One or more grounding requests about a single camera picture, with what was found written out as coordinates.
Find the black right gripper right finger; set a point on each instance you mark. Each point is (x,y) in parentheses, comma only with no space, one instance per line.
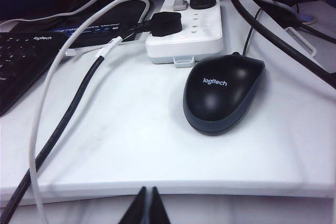
(157,213)

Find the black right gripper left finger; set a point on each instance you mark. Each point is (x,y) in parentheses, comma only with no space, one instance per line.
(140,213)

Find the white desk riser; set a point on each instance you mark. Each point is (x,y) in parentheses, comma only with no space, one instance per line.
(131,129)

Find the black Logitech mouse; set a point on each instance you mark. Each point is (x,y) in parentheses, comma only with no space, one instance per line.
(223,95)

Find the white power strip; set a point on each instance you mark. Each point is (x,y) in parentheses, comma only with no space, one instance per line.
(202,37)

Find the black Logitech keyboard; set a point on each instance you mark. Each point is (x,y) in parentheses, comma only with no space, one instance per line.
(23,72)

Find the black ASUS monitor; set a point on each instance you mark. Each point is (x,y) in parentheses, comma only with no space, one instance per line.
(118,9)

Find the blue round object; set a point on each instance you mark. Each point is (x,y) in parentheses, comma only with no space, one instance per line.
(307,19)

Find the white plastic bracket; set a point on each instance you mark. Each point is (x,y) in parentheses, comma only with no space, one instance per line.
(312,43)

